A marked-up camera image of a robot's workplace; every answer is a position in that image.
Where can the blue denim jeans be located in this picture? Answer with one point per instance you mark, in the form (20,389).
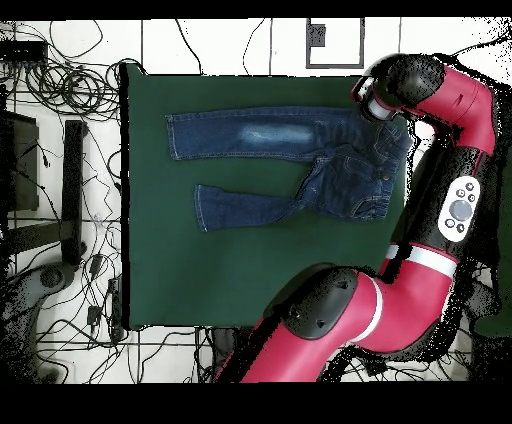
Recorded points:
(280,136)

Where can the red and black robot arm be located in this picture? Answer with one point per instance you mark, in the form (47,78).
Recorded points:
(400,304)

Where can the flat black box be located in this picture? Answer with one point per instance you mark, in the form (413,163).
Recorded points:
(24,51)

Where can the dark green table cloth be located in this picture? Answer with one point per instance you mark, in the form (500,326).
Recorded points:
(240,272)

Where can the grey office chair base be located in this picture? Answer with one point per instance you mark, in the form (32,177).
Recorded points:
(482,298)
(24,296)

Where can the green cloth sheet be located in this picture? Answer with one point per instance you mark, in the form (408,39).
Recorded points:
(492,326)

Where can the black stand foot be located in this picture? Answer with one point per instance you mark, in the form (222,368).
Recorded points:
(72,180)

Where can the black power strip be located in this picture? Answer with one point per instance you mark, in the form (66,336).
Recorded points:
(116,308)

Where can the dark box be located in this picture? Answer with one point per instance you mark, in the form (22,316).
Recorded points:
(24,168)

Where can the black power adapter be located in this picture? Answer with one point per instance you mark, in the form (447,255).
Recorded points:
(94,315)

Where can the grey square frame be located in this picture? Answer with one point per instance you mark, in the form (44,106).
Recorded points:
(362,44)

